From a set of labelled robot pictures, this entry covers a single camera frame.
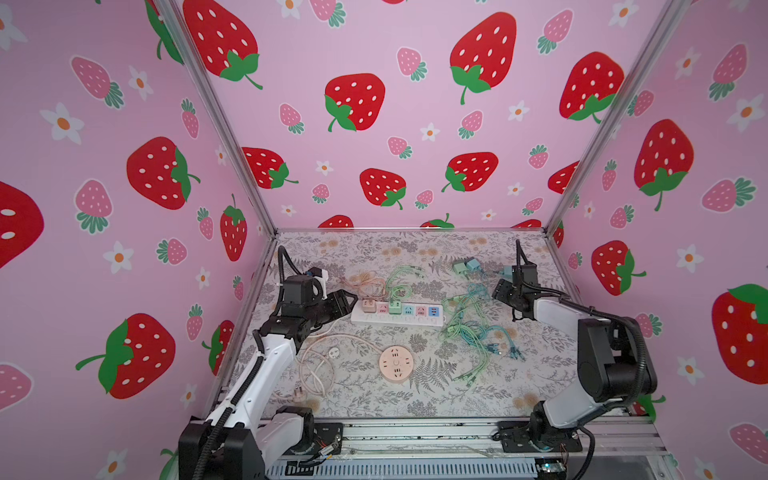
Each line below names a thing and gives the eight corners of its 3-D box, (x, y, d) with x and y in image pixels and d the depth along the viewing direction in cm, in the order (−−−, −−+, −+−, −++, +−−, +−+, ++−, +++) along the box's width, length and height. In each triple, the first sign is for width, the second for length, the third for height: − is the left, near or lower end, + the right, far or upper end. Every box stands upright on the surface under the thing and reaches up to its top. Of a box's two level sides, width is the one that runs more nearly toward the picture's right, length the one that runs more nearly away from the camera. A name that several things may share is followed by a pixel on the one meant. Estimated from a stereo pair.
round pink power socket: (378, 382, 85) (377, 379, 83) (379, 349, 91) (379, 345, 89) (413, 382, 85) (414, 379, 83) (412, 349, 91) (412, 345, 89)
